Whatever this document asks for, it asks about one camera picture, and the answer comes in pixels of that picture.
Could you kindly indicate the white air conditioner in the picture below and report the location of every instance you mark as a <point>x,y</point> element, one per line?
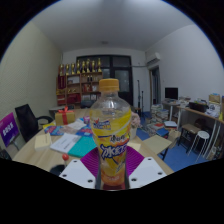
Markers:
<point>153,59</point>

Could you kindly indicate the small wooden side table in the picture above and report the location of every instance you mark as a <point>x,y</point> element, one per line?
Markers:
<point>156,143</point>

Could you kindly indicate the wooden shelf unit with trophies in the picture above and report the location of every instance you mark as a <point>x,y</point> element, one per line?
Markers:
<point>78,85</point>

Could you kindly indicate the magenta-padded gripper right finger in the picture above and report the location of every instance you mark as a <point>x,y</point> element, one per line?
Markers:
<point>146,171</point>

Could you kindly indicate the black office chair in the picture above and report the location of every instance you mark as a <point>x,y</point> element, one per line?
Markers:
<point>26,121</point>

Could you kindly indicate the white round stool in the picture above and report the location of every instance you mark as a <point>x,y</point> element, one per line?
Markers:
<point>201,135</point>

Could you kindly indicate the teal book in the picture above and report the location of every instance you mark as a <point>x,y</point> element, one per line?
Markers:
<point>82,146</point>

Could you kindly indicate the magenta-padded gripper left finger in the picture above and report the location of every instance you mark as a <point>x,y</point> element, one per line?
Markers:
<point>75,172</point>

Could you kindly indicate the black computer monitor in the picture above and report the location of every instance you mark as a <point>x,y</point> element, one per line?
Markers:
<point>171,93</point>

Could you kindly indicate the pale yellow notepad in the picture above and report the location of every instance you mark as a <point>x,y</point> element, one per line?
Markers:
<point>42,141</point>
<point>135,146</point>

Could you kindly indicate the red-tipped stick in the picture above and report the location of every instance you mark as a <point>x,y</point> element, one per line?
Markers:
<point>65,156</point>

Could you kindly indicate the yellow gift box red ribbon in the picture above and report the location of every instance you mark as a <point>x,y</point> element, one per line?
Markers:
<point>65,117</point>

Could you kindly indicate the potted dried flowers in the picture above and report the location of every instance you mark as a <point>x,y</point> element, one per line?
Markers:
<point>135,121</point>

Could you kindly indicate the orange-capped yellow drink bottle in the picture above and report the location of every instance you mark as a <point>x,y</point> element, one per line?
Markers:
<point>110,133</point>

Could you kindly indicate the purple sign board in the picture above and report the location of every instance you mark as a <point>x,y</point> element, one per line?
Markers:
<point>8,128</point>

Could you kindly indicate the white book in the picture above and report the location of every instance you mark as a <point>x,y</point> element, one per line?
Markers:
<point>65,142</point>

